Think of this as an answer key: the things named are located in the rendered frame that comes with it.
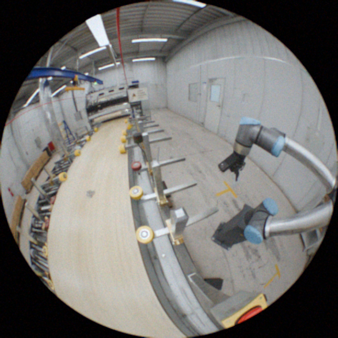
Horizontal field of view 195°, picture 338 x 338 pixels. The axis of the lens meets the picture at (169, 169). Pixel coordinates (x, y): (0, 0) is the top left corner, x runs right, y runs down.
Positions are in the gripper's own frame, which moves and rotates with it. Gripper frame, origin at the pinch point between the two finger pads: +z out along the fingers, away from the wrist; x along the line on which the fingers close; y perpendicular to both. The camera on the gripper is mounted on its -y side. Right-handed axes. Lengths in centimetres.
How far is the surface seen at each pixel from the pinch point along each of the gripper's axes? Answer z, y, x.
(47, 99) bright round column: -160, -341, 286
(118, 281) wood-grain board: 4, -67, -34
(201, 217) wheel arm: 9.4, -21.5, -12.0
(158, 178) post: -8.2, -38.1, 6.7
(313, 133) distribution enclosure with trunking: -58, 202, -35
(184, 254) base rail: 24, -35, -28
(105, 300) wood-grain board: 4, -77, -46
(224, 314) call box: -26, -38, -39
